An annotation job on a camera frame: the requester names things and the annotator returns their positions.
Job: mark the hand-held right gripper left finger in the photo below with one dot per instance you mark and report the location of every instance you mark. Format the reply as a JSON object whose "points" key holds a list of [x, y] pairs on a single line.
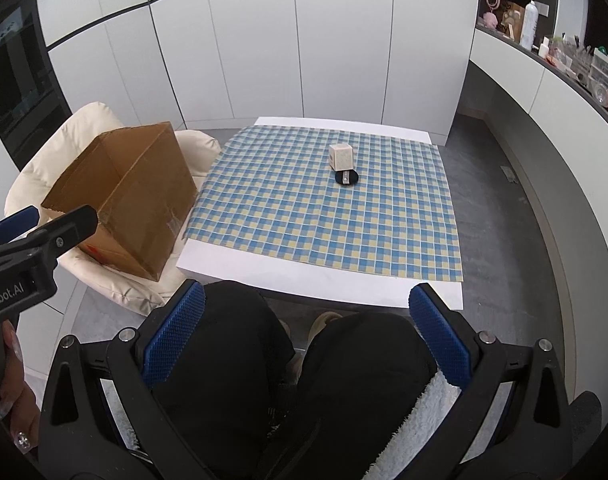
{"points": [[176, 332]]}

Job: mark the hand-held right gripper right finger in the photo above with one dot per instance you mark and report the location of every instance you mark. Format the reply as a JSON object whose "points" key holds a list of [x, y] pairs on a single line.
{"points": [[438, 335]]}

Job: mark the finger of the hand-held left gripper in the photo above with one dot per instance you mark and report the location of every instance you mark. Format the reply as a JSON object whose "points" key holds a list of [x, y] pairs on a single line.
{"points": [[11, 222], [69, 227]]}

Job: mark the brown cardboard box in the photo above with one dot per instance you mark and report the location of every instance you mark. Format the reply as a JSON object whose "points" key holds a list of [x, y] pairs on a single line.
{"points": [[134, 200]]}

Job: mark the person's left hand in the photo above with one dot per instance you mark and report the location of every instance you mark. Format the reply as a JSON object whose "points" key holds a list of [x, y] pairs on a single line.
{"points": [[19, 400]]}

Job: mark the person's black pants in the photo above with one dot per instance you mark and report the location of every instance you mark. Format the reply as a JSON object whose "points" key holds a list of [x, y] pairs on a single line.
{"points": [[224, 360]]}

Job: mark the cream padded chair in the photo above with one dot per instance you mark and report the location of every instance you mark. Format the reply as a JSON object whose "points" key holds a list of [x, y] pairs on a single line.
{"points": [[59, 150]]}

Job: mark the white fleece garment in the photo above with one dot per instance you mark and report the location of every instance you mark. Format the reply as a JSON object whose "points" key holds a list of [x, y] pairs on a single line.
{"points": [[418, 430]]}

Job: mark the beige slipper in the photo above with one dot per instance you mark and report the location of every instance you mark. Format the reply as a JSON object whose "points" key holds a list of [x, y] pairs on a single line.
{"points": [[285, 327], [325, 321]]}

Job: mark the white low table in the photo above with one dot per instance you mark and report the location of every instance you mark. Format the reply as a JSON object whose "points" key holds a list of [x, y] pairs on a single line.
{"points": [[284, 275]]}

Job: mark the dark glass cabinet door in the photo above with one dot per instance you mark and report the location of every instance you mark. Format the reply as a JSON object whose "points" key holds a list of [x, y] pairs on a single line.
{"points": [[19, 85]]}

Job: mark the blue yellow checked tablecloth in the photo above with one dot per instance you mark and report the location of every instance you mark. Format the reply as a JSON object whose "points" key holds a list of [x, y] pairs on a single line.
{"points": [[309, 225]]}

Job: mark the black round compact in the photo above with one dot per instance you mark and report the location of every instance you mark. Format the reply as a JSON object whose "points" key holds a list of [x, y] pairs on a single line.
{"points": [[347, 178]]}

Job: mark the cream cube box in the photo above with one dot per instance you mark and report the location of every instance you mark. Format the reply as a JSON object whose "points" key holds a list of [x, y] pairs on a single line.
{"points": [[341, 156]]}

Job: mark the small white bottle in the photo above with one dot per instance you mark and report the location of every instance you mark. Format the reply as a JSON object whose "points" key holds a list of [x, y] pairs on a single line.
{"points": [[543, 49]]}

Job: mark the clear acrylic organizer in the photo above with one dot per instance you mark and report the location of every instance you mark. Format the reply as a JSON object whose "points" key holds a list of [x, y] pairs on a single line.
{"points": [[601, 67]]}

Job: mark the white built-in cabinets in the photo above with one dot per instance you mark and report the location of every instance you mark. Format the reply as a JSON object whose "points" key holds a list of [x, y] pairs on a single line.
{"points": [[334, 35]]}

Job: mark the pink plush toy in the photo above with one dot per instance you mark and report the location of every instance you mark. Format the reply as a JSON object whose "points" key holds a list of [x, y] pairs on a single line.
{"points": [[488, 20]]}

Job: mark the white spray bottle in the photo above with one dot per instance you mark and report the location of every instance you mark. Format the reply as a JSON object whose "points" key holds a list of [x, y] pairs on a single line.
{"points": [[528, 22]]}

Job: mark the brown paper box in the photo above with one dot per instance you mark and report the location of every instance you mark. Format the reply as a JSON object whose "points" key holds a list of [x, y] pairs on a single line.
{"points": [[513, 17]]}

